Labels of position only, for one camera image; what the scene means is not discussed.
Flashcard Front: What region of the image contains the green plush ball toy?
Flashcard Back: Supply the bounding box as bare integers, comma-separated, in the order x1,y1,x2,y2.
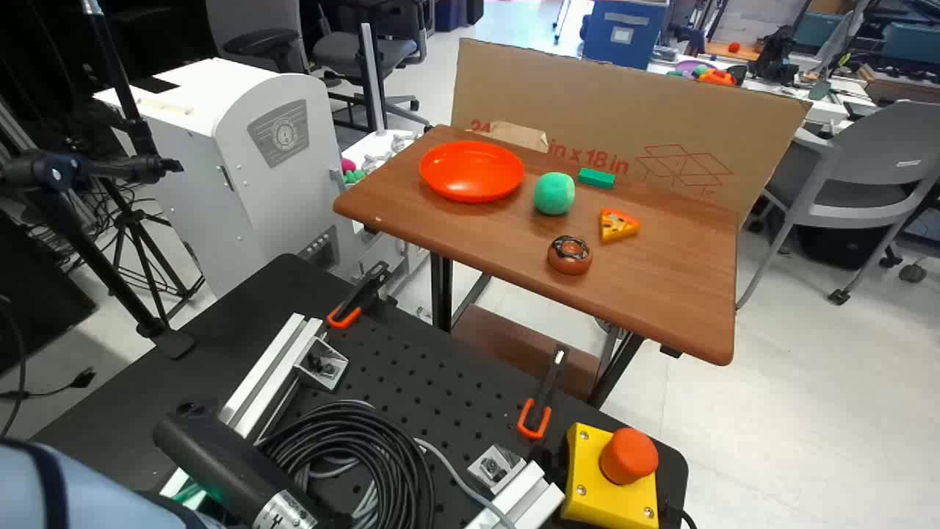
531,172,579,220

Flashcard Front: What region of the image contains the pizza slice toy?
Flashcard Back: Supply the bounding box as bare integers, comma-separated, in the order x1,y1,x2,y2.
597,205,644,246

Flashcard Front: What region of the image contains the orange plastic plate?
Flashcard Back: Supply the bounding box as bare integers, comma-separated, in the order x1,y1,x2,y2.
418,139,528,208

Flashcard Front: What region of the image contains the brown small bowl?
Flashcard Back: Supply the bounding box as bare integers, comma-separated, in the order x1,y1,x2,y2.
544,232,597,279

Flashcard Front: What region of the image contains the orange black clamp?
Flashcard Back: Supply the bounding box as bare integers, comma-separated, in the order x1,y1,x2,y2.
513,345,573,445
322,258,394,335

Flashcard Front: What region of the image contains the black perforated breadboard table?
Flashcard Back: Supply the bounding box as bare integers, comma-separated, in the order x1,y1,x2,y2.
33,252,692,529

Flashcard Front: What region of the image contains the white container with toys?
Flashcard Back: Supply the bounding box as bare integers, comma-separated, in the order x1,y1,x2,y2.
335,126,420,191

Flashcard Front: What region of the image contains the small green block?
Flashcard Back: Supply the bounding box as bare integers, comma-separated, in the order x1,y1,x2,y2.
573,166,620,194

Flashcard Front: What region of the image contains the wooden table with black legs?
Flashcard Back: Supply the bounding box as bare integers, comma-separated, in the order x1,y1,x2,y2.
332,125,741,413

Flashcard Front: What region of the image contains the brown cardboard sheet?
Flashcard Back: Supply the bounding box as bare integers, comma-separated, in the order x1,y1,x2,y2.
450,36,814,232

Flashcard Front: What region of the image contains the grey metal pole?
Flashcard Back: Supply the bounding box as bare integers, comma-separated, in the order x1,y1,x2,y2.
356,20,390,135

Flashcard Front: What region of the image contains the white machine cabinet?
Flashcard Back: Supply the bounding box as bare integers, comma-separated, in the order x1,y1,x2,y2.
90,55,412,302

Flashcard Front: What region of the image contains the black office chair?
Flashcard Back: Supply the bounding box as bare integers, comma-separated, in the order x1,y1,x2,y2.
202,0,435,133

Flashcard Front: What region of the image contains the yellow emergency stop button box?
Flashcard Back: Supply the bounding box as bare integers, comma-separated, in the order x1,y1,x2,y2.
559,420,664,529

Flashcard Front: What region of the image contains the blue box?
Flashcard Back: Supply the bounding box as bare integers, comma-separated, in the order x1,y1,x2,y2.
579,0,675,75

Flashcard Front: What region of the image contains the black tripod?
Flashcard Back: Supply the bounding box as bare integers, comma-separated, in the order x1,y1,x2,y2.
0,0,207,341

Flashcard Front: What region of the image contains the grey plastic chair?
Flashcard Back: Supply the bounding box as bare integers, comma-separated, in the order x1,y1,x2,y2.
735,97,940,313

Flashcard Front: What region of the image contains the coiled black cable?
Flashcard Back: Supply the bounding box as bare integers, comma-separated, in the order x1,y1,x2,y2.
256,396,440,529

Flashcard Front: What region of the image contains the thin grey cable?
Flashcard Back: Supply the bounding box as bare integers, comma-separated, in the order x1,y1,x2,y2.
413,435,522,529

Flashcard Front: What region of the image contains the long aluminium extrusion rail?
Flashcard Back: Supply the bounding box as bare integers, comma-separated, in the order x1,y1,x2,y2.
158,313,353,502

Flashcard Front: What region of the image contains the short aluminium extrusion rail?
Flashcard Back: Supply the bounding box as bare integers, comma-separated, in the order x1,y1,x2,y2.
462,445,570,529

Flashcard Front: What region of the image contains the black cylindrical handle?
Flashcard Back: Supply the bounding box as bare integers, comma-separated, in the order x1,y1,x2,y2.
150,404,322,529

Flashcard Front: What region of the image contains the black camera on tripod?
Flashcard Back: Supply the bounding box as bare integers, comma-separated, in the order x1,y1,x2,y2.
0,148,187,194

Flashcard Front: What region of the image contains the black floor cable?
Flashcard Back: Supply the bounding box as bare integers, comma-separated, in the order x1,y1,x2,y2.
0,291,100,445

